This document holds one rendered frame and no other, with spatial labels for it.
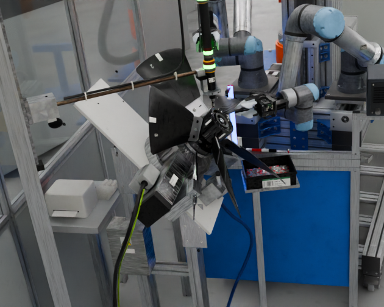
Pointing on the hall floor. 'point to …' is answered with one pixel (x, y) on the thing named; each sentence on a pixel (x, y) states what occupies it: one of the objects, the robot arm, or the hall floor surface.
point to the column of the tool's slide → (24, 156)
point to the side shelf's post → (100, 269)
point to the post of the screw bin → (259, 248)
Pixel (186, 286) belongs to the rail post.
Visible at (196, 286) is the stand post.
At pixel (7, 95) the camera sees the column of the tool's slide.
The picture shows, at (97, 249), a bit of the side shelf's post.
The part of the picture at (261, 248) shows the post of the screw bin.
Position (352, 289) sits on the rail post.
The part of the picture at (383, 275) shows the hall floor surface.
